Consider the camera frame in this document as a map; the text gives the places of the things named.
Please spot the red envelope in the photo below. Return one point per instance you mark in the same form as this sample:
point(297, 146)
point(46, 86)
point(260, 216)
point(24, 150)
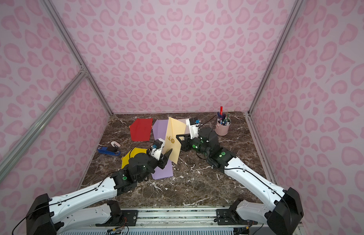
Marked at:
point(141, 129)

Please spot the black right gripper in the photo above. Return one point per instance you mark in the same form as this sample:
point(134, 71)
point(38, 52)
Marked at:
point(185, 142)

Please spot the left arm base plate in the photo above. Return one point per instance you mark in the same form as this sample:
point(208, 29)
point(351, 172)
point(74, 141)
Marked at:
point(125, 218)

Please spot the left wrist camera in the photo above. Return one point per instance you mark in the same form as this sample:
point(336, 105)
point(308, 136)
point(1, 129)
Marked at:
point(156, 149)

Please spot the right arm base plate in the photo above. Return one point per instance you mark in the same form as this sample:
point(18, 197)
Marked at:
point(231, 217)

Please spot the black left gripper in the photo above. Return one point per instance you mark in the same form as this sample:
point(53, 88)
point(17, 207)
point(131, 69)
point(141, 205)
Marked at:
point(163, 157)

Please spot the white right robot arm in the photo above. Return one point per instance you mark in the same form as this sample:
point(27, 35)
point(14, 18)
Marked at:
point(280, 209)

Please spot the pink pen cup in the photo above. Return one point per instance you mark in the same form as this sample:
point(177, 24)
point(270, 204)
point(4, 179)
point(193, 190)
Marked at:
point(222, 126)

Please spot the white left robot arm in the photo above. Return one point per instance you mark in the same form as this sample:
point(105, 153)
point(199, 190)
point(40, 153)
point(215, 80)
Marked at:
point(54, 215)

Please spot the white tape dispenser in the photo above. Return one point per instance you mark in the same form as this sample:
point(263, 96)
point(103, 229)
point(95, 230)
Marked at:
point(115, 144)

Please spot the yellow envelope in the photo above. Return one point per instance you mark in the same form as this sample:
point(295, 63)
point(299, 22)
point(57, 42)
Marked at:
point(131, 154)

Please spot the cream white envelope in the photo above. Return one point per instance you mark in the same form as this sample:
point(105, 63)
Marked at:
point(186, 122)

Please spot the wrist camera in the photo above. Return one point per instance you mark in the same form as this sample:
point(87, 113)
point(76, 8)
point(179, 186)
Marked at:
point(193, 125)
point(156, 149)

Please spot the tan kraft envelope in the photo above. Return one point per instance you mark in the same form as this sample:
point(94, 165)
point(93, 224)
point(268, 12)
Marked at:
point(175, 127)

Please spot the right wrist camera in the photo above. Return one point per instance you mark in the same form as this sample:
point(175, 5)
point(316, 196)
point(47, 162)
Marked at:
point(193, 125)

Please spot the aluminium mounting rail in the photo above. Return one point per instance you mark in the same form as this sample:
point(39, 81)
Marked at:
point(180, 218)

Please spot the lilac envelope with butterfly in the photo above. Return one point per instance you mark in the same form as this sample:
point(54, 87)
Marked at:
point(159, 129)

